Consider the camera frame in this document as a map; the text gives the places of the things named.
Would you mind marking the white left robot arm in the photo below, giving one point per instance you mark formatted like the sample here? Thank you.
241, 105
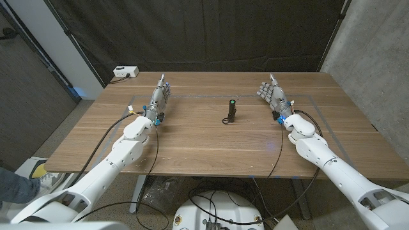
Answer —
128, 150

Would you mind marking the grey table leg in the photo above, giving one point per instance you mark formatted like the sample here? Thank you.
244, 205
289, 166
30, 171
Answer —
301, 198

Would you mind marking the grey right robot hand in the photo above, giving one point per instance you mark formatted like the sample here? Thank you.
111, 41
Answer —
278, 96

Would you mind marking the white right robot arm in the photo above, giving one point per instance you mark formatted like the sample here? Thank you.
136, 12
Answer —
319, 150

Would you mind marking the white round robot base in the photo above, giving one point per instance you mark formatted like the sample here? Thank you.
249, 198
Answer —
220, 207

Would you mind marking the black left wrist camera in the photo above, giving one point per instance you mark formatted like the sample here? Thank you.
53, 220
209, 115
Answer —
160, 117

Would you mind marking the white mat with yellow print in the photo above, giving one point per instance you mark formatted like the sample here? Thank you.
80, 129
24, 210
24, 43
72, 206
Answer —
38, 166

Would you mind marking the grey finned module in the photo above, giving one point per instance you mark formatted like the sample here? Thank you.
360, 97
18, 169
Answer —
212, 225

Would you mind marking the black flashlight with green cap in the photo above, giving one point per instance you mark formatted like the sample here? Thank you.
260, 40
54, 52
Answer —
231, 111

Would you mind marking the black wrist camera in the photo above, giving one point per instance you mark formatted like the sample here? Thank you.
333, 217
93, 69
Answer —
160, 117
278, 117

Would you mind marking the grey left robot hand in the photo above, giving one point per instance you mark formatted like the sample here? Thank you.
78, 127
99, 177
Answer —
156, 102

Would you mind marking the clear plastic bag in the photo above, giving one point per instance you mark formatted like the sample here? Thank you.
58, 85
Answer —
161, 193

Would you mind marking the black backdrop stand pole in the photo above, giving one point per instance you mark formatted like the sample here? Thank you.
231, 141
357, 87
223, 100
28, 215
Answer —
334, 33
76, 44

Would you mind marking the black backdrop curtain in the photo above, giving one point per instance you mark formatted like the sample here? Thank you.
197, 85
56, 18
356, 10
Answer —
191, 32

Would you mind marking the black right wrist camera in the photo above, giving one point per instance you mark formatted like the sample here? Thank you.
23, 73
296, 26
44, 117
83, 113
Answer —
278, 117

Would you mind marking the white power strip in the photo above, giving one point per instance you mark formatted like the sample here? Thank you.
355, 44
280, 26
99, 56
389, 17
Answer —
126, 71

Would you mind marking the blue jeans leg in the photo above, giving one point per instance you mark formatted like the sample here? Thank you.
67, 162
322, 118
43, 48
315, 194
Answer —
17, 188

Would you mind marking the white table leg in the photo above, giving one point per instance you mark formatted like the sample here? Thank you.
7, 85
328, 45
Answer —
138, 195

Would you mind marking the white box corner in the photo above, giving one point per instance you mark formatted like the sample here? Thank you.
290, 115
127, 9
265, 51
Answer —
286, 224

